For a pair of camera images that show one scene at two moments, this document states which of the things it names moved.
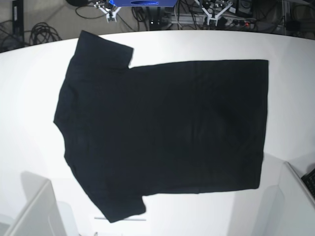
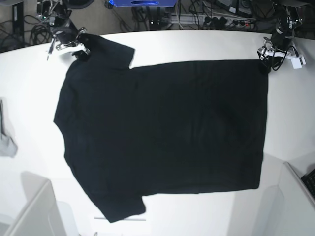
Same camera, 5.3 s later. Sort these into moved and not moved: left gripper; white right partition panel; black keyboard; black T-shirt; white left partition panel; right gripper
Moved: right gripper; left gripper
Not moved: black keyboard; black T-shirt; white right partition panel; white left partition panel
